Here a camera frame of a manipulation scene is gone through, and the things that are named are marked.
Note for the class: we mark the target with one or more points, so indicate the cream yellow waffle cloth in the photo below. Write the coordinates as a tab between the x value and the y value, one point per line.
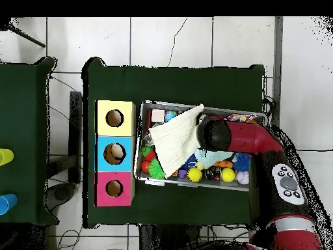
174	140

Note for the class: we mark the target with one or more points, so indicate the mint green waffle cloth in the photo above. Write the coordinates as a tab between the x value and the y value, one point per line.
213	157

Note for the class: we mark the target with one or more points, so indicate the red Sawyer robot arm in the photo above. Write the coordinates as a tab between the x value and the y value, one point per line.
244	138

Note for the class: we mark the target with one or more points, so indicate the clear mesh bin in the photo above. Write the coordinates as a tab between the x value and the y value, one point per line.
136	156

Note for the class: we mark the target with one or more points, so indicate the wooden box with three holes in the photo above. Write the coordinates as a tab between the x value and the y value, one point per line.
114	139

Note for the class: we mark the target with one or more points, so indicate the blue globe ball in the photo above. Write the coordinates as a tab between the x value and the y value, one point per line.
170	116

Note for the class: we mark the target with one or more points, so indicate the pale wooden cube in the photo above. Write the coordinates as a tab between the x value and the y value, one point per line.
157	115

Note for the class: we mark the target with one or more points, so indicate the green spiky ball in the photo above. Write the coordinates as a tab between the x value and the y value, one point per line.
156	170

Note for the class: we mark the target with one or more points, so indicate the red ball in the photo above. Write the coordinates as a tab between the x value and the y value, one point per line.
145	166

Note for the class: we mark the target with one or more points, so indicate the yellow tennis ball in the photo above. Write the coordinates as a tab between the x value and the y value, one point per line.
195	175

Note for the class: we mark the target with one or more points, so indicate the dark green table cloth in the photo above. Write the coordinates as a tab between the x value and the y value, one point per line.
182	83
23	114

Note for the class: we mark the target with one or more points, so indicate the smooth yellow ball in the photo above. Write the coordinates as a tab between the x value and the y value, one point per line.
228	175

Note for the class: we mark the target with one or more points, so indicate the colourful polka dot fabric toy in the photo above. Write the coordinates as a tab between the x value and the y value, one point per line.
242	118

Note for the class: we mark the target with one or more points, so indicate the blue fuzzy ball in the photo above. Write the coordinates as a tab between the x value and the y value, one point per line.
242	161

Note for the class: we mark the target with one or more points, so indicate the white baseball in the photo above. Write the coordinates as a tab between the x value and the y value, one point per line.
242	178

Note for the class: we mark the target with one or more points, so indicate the black equipment stand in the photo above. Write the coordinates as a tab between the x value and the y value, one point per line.
76	130

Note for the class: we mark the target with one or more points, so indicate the yellow plastic cup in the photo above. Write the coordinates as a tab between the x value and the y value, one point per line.
5	157

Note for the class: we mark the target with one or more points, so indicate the blue plastic cup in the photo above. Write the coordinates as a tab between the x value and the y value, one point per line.
7	203

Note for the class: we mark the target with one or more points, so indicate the black tripod leg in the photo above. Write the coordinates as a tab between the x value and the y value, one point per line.
26	36

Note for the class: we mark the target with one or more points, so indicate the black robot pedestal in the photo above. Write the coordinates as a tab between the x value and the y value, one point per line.
171	239

